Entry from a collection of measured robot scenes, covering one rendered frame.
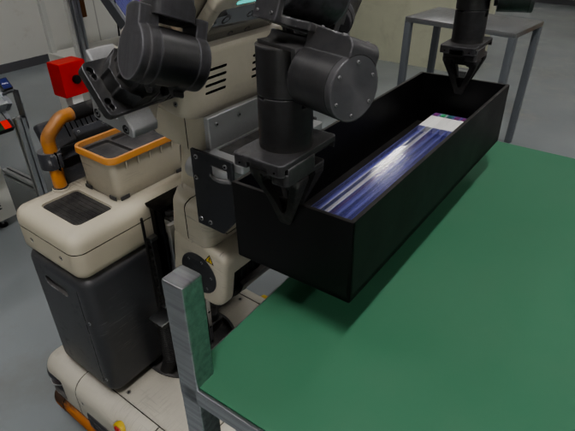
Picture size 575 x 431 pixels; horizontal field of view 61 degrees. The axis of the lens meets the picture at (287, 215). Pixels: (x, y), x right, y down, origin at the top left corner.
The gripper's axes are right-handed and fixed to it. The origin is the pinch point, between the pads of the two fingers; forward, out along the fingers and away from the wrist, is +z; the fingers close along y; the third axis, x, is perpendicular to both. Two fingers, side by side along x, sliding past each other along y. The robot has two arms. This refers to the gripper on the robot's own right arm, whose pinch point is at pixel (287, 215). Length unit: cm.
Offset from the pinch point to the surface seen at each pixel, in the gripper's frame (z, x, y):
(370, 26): 70, 220, 442
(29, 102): 100, 382, 151
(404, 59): 52, 104, 270
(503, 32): 28, 44, 264
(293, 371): 15.9, -5.9, -7.2
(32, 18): 53, 481, 225
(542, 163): 16, -16, 68
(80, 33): 24, 231, 120
